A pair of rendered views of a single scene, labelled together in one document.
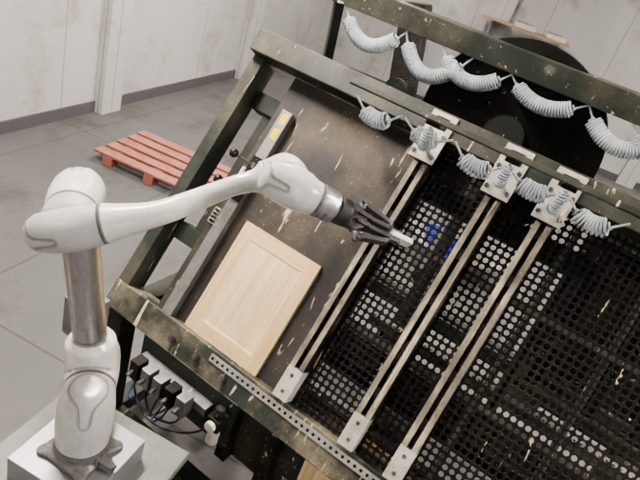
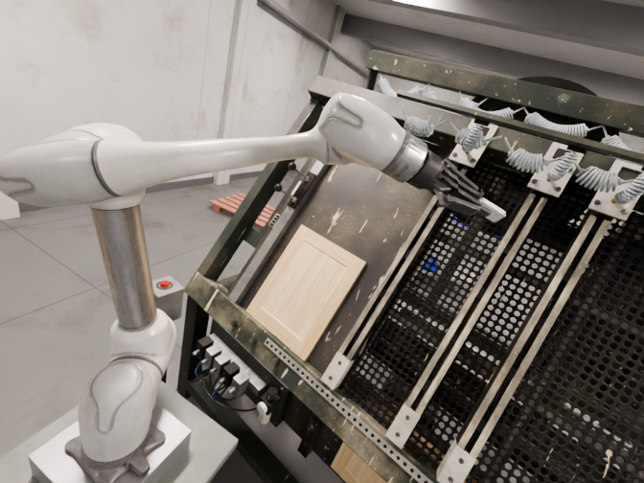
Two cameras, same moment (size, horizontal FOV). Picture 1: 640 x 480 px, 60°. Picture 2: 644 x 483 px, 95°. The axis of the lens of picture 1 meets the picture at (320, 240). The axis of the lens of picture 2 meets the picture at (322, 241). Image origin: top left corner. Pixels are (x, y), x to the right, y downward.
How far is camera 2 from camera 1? 0.87 m
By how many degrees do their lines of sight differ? 6
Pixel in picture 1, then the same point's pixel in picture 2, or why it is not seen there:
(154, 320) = (221, 307)
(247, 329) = (298, 316)
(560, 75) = (574, 102)
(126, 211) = (137, 148)
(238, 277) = (292, 271)
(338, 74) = (380, 102)
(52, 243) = (28, 185)
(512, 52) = (526, 87)
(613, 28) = not seen: hidden behind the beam
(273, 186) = (340, 119)
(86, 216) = (77, 149)
